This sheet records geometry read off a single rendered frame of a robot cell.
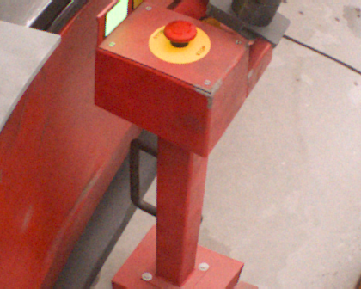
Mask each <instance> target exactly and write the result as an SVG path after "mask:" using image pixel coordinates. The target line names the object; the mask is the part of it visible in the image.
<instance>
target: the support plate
mask: <svg viewBox="0 0 361 289"><path fill-rule="evenodd" d="M60 41H61V36H60V35H56V34H51V33H48V32H43V31H40V30H38V29H37V30H36V29H33V28H27V27H23V26H21V25H16V24H12V23H8V22H3V21H0V132H1V130H2V129H3V125H5V122H6V121H7V119H8V118H9V116H10V114H11V113H12V111H13V110H14V108H15V105H16V104H17V102H18V101H19V100H20V98H21V96H22V95H23V94H24V91H25V90H26V89H27V87H28V86H29V84H30V83H31V82H32V80H33V79H34V77H35V76H36V74H37V73H38V72H39V70H40V68H41V67H42V65H43V64H44V63H45V62H46V61H47V59H48V58H49V57H50V55H51V54H52V52H53V51H54V50H55V48H56V47H57V46H58V44H59V43H60Z"/></svg>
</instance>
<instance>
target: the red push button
mask: <svg viewBox="0 0 361 289"><path fill-rule="evenodd" d="M197 32H198V31H197V28H196V27H195V26H194V25H193V24H192V23H191V22H187V21H185V20H174V21H172V22H170V23H168V24H167V25H166V26H165V27H164V29H163V34H164V36H166V38H167V39H168V40H170V44H171V45H172V46H173V47H175V48H185V47H186V46H188V44H189V42H190V41H191V40H193V39H194V38H195V36H197Z"/></svg>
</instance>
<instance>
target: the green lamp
mask: <svg viewBox="0 0 361 289"><path fill-rule="evenodd" d="M126 15H127V0H122V1H121V2H120V3H118V4H117V6H115V7H114V8H113V9H111V10H110V12H109V13H108V14H107V22H106V24H107V29H106V36H107V35H108V34H109V33H110V32H111V31H112V30H113V29H114V28H115V27H116V26H117V25H118V24H119V23H120V22H121V21H122V20H123V19H125V17H126Z"/></svg>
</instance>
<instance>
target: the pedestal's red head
mask: <svg viewBox="0 0 361 289"><path fill-rule="evenodd" d="M118 1H119V0H113V2H112V3H110V4H109V5H108V6H107V7H106V8H105V9H104V10H103V11H102V12H101V13H100V14H99V15H98V16H97V17H96V21H97V22H98V23H97V25H98V29H97V42H96V49H95V86H94V89H95V99H94V103H95V105H96V106H97V107H98V108H103V109H104V110H106V111H108V112H109V113H111V114H113V115H115V116H117V117H119V118H123V119H125V120H128V121H130V122H131V123H132V124H134V125H136V126H139V127H141V128H143V129H144V130H148V131H150V132H153V133H154V134H155V135H156V136H158V137H160V138H163V139H165V140H167V141H168V142H170V143H173V144H175V145H178V146H180V147H182V148H184V149H186V150H188V151H191V152H193V153H195V154H197V156H199V157H202V158H207V157H208V156H209V153H210V152H211V150H212V149H213V147H215V146H216V144H217V143H218V141H219V140H220V138H221V137H222V136H223V135H224V133H225V132H226V129H227V128H228V127H229V125H230V122H231V121H232V120H233V119H234V117H235V116H236V114H237V112H238V111H239V110H240V109H241V108H242V106H243V105H242V104H243V103H244V102H245V100H246V98H248V96H249V94H250V93H251V92H252V90H253V89H254V86H255V85H256V84H257V82H258V81H259V79H260V78H261V75H262V74H264V71H265V70H266V68H267V66H268V65H269V63H270V62H271V61H272V51H273V49H272V48H271V45H270V44H269V43H268V42H267V41H265V40H263V39H262V38H261V37H260V36H258V37H257V39H256V40H255V41H254V43H253V44H251V45H249V42H248V41H247V40H244V39H243V38H240V37H238V36H236V35H233V34H229V33H227V32H226V31H224V30H222V29H220V28H216V27H214V26H212V25H209V24H207V23H205V22H202V21H198V19H199V18H201V17H203V16H208V15H207V14H206V13H205V12H206V11H207V10H208V8H207V5H208V2H209V1H210V0H175V1H173V2H172V3H171V4H170V5H169V6H168V7H167V8H166V9H165V8H162V7H158V6H156V5H153V4H151V3H145V2H144V1H142V2H141V3H140V4H139V6H137V7H136V8H135V9H134V10H133V11H132V0H128V6H127V10H128V14H127V16H126V18H125V19H124V20H123V21H122V22H121V23H120V24H119V25H118V26H117V27H115V28H114V30H113V31H112V32H110V33H109V34H108V36H107V37H106V38H104V31H105V29H104V25H105V18H106V17H105V15H106V14H107V13H108V12H109V11H110V10H111V9H112V8H111V7H113V5H114V4H116V2H118ZM174 20H185V21H187V22H191V23H192V24H193V25H194V26H195V27H196V28H199V29H200V30H203V31H204V32H205V34H206V35H207V36H208V38H209V39H210V41H211V47H210V50H209V52H208V53H207V54H206V55H205V57H203V58H201V59H200V60H198V61H195V62H190V63H185V64H176V63H171V62H166V61H163V60H161V59H159V58H158V57H156V55H155V54H154V53H153V52H152V51H151V50H150V48H149V41H150V37H151V35H152V34H153V33H154V32H155V31H156V30H158V28H160V27H164V26H166V25H167V24H168V23H170V22H172V21H174Z"/></svg>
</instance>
